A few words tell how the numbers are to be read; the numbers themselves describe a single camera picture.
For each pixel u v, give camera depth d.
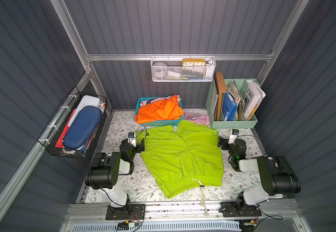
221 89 0.87
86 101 0.79
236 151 0.73
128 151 0.75
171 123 1.05
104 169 0.49
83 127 0.68
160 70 0.83
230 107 0.98
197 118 1.15
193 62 0.87
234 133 0.81
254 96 0.94
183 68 0.90
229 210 0.74
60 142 0.64
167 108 1.03
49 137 0.60
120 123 1.12
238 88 1.02
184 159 0.90
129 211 0.67
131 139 0.81
